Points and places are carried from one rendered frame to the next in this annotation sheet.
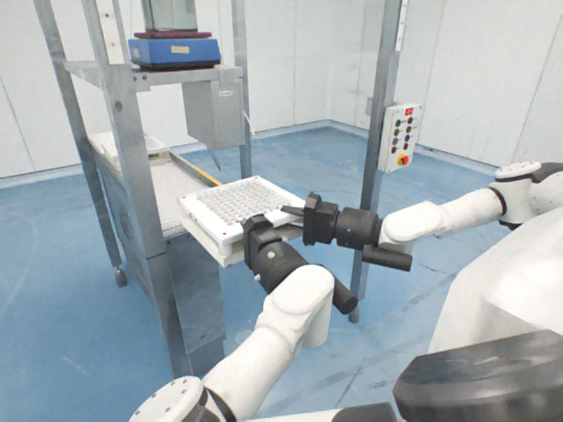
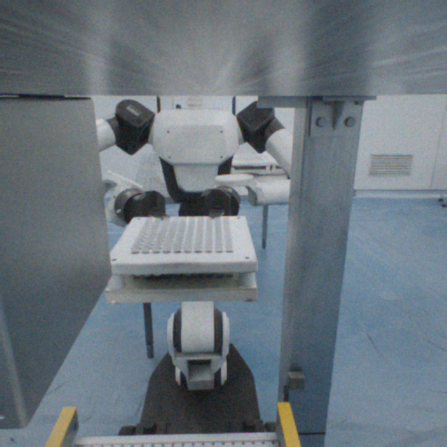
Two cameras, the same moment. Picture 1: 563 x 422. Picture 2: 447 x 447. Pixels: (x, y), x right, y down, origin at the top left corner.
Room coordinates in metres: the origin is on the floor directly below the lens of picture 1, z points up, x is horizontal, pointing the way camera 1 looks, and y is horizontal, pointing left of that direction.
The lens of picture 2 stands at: (1.23, 0.54, 1.32)
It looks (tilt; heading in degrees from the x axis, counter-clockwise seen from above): 19 degrees down; 215
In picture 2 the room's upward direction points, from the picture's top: straight up
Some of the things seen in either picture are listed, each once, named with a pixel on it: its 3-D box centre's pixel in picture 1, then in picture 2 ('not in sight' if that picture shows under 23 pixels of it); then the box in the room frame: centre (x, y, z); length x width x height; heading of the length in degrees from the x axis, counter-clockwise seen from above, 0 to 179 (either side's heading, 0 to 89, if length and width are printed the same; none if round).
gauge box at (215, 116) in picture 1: (212, 109); (2, 226); (1.10, 0.22, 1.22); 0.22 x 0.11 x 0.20; 37
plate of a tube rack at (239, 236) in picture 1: (243, 205); (186, 240); (0.73, 0.10, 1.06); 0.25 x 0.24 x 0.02; 127
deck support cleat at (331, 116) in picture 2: not in sight; (340, 117); (0.85, 0.41, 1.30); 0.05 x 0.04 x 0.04; 127
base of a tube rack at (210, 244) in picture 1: (244, 221); (186, 264); (0.73, 0.10, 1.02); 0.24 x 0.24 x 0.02; 37
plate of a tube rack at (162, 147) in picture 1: (135, 147); not in sight; (1.50, 0.68, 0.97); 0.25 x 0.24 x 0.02; 126
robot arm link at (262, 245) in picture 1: (268, 257); (221, 209); (0.52, 0.03, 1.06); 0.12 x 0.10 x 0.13; 29
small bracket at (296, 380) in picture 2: not in sight; (295, 380); (0.85, 0.38, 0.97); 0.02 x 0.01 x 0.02; 127
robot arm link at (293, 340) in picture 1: (298, 312); (237, 191); (0.37, -0.02, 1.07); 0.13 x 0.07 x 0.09; 145
